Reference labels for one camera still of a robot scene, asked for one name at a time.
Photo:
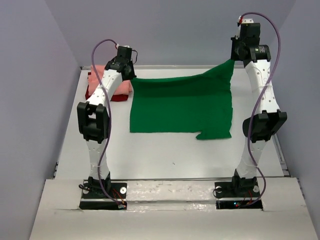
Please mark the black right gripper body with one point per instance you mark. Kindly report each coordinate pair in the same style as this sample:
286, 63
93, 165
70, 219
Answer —
237, 44

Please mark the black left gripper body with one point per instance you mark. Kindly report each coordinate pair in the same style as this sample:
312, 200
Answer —
131, 73

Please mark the green t-shirt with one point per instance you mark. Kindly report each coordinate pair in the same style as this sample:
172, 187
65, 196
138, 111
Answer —
200, 104

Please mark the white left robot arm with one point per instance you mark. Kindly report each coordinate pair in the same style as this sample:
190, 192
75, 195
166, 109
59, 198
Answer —
95, 120

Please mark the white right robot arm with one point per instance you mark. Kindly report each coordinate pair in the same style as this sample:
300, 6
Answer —
266, 117

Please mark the pink folded t-shirt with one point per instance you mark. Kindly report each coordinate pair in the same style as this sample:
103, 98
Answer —
101, 73

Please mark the dark red folded t-shirt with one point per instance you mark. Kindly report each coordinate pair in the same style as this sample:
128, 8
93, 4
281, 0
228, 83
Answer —
117, 97

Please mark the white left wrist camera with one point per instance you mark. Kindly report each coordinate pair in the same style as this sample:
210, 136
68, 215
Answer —
119, 45

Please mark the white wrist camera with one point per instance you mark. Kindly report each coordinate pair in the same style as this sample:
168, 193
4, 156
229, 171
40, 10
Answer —
243, 20
119, 45

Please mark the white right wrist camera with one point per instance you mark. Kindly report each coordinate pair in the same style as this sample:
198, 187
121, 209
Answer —
243, 20

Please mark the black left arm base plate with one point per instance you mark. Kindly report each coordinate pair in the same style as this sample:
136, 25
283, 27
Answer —
96, 200

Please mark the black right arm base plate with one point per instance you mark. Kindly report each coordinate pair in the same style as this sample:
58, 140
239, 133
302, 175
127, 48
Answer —
229, 199

